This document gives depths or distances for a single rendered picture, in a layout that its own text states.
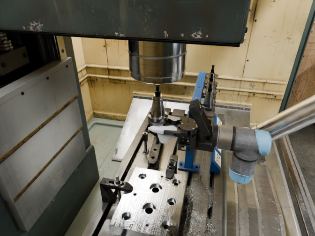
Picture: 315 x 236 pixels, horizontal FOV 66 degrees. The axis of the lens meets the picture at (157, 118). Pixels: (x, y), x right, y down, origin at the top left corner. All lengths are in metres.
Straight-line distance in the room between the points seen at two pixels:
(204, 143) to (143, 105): 1.16
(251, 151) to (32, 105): 0.72
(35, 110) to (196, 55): 1.13
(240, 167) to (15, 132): 0.71
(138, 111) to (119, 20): 1.34
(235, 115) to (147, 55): 1.30
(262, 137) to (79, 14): 0.57
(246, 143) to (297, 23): 1.10
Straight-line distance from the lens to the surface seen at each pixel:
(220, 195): 1.11
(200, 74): 1.38
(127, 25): 0.55
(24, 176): 0.96
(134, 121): 1.80
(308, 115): 0.86
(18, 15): 0.69
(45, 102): 0.97
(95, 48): 1.92
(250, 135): 0.75
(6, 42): 0.91
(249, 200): 1.33
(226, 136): 0.74
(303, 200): 1.37
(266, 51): 1.72
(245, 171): 0.81
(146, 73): 0.62
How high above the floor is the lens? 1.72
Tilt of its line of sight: 32 degrees down
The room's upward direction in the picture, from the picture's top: straight up
